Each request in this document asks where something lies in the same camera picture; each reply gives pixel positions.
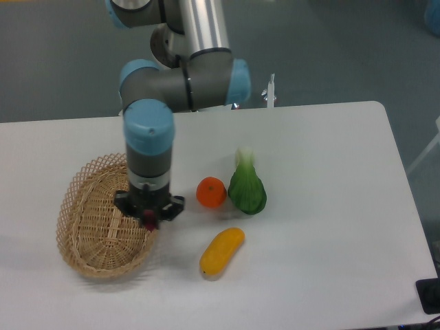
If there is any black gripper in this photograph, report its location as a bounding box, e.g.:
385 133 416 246
113 184 185 221

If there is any purple sweet potato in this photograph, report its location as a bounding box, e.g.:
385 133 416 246
142 210 157 232

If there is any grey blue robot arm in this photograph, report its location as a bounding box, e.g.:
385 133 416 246
106 1 251 228

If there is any woven wicker basket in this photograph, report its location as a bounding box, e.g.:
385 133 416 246
56 153 157 279

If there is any orange fruit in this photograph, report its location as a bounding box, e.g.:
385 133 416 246
195 177 227 209

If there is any yellow mango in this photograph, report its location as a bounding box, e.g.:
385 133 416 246
199 228 245 276

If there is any green bok choy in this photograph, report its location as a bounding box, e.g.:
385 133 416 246
228 147 267 215

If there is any black device at edge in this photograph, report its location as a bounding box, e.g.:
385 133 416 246
415 278 439 315

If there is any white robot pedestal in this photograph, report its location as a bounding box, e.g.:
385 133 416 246
150 23 189 69

